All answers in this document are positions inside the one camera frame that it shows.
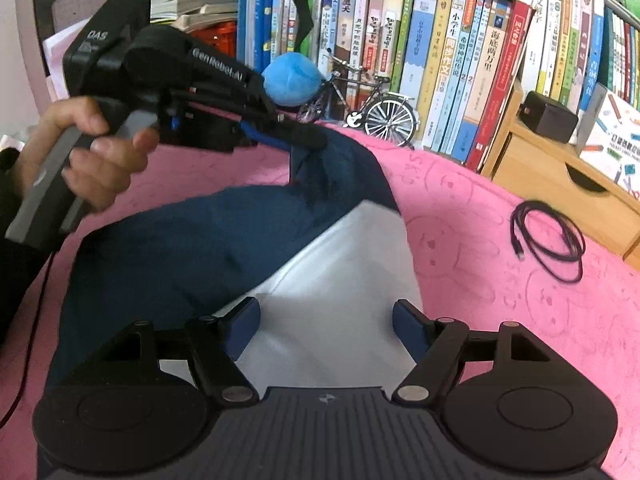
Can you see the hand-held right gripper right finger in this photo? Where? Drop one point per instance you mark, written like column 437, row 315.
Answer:
column 410, row 327

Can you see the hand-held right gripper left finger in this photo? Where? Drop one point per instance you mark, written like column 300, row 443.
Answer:
column 245, row 325

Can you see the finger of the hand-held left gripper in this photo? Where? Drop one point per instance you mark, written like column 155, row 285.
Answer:
column 300, row 135
column 262, row 136

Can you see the white and navy jacket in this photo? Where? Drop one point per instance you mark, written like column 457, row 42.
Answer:
column 175, row 240

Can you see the person's left hand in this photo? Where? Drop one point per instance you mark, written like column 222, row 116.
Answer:
column 75, row 115

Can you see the red basket with round sticker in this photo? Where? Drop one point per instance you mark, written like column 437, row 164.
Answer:
column 215, row 42

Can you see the blue plush ball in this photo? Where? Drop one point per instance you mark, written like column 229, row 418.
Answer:
column 290, row 80

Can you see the miniature bicycle model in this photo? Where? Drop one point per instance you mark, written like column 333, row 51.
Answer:
column 390, row 117

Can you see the row of colourful picture books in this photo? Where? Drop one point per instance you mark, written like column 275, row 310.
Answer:
column 400, row 60

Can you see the wooden drawer organiser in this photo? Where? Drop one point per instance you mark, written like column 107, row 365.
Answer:
column 540, row 175

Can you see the black power adapter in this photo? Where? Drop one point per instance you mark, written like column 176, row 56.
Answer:
column 547, row 117

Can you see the white box with pencil print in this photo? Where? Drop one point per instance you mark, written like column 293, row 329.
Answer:
column 615, row 145

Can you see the row of white green books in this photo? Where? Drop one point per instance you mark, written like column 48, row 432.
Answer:
column 580, row 35

